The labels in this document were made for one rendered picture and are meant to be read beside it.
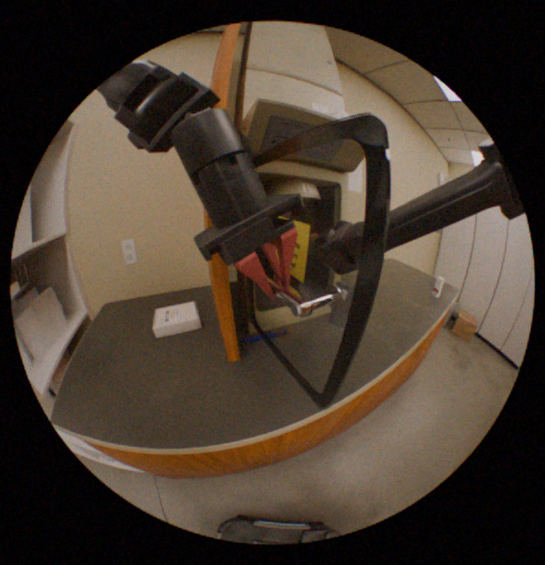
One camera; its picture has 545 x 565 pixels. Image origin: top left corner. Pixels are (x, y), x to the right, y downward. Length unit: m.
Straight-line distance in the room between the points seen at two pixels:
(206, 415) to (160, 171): 0.87
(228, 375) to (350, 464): 1.13
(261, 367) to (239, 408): 0.13
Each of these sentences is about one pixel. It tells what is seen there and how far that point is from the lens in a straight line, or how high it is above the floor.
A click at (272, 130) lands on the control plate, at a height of 1.45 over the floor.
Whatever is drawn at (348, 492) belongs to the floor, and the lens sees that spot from 1.37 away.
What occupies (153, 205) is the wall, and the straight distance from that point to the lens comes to 0.86.
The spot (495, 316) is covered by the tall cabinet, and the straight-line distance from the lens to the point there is 3.36.
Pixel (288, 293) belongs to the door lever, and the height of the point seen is 1.21.
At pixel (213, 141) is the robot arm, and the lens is 0.15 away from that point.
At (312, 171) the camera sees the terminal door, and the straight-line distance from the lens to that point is 0.21.
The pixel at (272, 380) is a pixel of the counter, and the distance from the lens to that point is 0.43.
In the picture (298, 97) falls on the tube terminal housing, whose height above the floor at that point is 1.62.
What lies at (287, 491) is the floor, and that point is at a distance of 1.30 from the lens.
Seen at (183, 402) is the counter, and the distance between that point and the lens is 0.43.
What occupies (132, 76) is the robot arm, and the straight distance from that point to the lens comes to 0.23.
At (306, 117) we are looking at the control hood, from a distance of 0.41.
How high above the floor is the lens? 1.29
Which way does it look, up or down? 24 degrees down
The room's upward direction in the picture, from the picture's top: straight up
